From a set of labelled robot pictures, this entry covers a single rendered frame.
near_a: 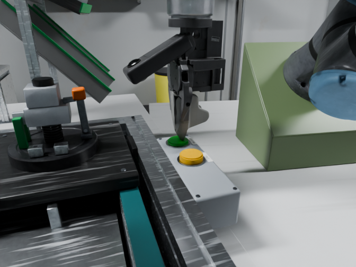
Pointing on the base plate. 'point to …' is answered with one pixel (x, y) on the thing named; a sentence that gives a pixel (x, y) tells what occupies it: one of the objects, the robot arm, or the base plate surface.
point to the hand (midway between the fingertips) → (178, 133)
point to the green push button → (177, 141)
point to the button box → (206, 185)
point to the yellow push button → (191, 156)
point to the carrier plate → (59, 177)
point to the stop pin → (54, 215)
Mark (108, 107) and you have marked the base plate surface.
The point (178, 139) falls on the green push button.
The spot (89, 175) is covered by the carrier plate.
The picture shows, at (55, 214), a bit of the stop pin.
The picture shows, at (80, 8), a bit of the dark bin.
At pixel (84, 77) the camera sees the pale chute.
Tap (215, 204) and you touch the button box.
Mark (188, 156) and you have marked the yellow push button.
